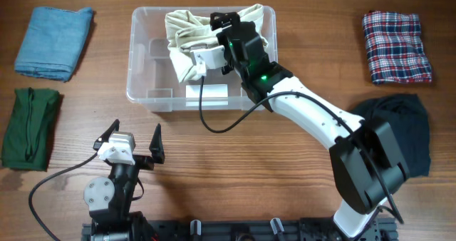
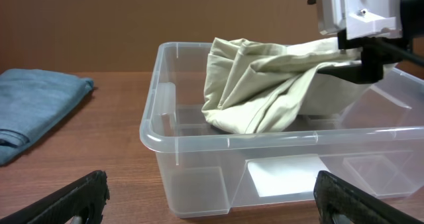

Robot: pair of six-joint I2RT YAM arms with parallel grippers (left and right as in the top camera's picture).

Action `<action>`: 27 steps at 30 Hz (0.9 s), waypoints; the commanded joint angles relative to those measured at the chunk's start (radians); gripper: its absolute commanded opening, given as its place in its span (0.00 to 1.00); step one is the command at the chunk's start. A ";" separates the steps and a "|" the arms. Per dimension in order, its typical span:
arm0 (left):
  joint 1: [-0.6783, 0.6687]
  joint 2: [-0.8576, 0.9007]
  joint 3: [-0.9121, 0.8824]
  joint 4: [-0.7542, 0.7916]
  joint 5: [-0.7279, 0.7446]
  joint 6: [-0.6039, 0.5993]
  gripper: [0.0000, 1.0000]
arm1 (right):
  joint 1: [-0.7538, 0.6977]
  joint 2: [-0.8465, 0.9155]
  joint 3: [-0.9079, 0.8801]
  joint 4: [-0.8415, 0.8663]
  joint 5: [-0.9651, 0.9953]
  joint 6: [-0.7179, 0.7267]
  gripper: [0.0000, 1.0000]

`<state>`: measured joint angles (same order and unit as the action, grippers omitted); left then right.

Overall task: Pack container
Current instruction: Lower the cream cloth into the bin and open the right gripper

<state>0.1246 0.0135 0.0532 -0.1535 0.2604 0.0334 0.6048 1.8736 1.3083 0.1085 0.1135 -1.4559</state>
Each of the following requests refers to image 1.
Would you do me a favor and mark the right black camera cable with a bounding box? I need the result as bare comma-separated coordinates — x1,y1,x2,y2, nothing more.
198,75,405,225

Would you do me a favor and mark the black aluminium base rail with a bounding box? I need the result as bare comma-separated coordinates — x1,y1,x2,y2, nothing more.
81,217,399,241

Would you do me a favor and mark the folded black cloth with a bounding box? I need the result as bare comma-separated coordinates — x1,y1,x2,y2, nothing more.
350,93,431,178

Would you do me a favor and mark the left black camera cable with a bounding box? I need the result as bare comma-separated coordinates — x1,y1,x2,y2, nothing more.
28,152,99,241

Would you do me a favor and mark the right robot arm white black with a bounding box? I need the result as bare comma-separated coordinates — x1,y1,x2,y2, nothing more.
209,12,410,240

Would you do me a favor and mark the black camera cable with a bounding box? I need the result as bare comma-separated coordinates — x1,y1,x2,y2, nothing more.
28,152,99,241
198,75,405,225

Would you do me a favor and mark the red plaid cloth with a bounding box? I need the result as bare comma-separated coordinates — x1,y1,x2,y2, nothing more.
362,11,432,85

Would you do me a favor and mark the white label sticker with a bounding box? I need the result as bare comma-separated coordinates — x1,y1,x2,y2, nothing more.
185,84,229,107

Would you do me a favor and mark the folded light blue cloth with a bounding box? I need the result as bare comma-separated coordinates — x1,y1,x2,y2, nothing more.
14,6,93,82

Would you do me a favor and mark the folded dark green cloth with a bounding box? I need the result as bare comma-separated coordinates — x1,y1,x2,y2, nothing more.
1,88,60,171

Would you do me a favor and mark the clear plastic storage container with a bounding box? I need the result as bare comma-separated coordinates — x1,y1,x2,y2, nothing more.
125,5,280,114

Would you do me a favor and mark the cream cloth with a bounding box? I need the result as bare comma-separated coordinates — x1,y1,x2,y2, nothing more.
164,3,269,84

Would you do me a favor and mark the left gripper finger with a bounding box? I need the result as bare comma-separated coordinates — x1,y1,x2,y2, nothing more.
95,119,120,143
149,123,164,156

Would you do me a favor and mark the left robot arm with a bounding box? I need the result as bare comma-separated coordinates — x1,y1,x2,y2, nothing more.
81,120,165,241

